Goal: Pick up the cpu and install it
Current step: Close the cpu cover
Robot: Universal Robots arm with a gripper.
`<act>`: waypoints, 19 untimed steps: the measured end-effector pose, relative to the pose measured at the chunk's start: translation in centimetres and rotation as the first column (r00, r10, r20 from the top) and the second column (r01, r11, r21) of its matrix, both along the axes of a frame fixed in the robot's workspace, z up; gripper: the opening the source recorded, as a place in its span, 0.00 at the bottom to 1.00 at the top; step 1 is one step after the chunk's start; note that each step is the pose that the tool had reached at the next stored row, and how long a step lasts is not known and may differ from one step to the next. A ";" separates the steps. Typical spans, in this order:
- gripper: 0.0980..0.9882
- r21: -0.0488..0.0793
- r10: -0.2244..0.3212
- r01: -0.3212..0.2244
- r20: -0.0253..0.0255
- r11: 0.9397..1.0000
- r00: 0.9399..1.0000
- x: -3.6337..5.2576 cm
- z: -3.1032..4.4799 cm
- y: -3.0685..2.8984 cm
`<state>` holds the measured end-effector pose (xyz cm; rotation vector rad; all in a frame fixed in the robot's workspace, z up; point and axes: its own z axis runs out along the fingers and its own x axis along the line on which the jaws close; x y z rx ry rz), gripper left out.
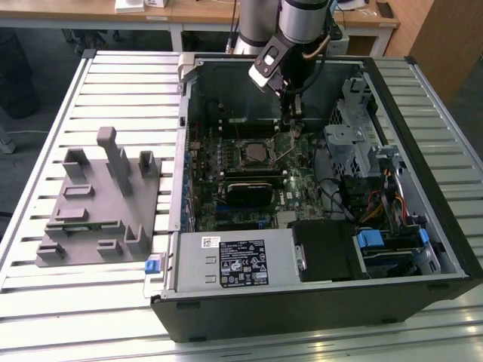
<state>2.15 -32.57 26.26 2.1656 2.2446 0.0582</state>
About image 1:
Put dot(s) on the blue disk carrier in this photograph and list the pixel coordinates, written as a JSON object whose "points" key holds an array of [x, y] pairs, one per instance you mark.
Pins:
{"points": [[368, 239]]}

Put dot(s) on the wooden cabinet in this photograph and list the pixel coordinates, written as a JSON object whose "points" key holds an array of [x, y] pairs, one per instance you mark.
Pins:
{"points": [[445, 37]]}

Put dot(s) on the black plastic shroud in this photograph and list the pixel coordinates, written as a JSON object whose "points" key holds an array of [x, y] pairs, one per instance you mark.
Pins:
{"points": [[324, 249]]}

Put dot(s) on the silver disk bay frame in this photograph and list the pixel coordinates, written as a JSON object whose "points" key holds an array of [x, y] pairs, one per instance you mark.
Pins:
{"points": [[432, 265]]}

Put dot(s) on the perforated metal drive cage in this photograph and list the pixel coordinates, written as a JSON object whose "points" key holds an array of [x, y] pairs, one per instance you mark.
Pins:
{"points": [[341, 137]]}

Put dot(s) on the grey parts rack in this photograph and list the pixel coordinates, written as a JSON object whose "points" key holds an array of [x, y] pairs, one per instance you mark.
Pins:
{"points": [[105, 196]]}

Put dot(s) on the silver chipset heatsink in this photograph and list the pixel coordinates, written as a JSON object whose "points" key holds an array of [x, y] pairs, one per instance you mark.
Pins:
{"points": [[285, 216]]}

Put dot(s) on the CPU socket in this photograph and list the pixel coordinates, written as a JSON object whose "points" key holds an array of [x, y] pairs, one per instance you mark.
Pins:
{"points": [[240, 151]]}

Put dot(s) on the green motherboard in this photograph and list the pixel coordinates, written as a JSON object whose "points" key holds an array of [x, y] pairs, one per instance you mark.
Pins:
{"points": [[302, 181]]}

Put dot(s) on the small blue bay clip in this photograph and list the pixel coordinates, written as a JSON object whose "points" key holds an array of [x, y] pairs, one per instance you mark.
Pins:
{"points": [[423, 237]]}

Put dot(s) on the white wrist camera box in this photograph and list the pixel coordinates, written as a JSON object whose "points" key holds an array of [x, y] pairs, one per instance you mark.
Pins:
{"points": [[264, 71]]}

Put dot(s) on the green RAM stick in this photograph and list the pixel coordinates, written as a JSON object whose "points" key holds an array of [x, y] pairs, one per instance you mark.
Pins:
{"points": [[83, 226]]}

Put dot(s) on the black RAM slot white clips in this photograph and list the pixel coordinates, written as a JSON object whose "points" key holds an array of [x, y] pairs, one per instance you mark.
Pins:
{"points": [[249, 122], [249, 130]]}

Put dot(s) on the silver CPU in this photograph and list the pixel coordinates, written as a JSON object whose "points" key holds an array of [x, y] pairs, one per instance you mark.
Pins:
{"points": [[256, 152]]}

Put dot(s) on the blue case latch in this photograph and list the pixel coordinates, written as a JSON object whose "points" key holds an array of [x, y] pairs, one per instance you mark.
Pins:
{"points": [[152, 265]]}

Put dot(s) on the wooden desk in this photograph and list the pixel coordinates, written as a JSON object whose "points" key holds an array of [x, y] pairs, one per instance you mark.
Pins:
{"points": [[203, 15]]}

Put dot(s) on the black graphics card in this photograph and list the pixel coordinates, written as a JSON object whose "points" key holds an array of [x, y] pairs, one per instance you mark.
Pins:
{"points": [[249, 194]]}

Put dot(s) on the large white box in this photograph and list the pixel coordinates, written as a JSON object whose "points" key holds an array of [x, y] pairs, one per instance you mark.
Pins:
{"points": [[130, 7]]}

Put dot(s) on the small white box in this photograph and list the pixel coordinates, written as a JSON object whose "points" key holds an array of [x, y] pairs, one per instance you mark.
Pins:
{"points": [[156, 3]]}

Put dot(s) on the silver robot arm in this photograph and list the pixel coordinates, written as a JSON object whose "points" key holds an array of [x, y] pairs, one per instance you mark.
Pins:
{"points": [[302, 19]]}

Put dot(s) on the black open PC case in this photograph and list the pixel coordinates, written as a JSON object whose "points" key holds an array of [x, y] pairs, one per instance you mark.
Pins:
{"points": [[302, 313]]}

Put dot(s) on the grey power supply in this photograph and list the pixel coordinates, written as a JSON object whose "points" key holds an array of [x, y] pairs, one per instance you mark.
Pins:
{"points": [[196, 271]]}

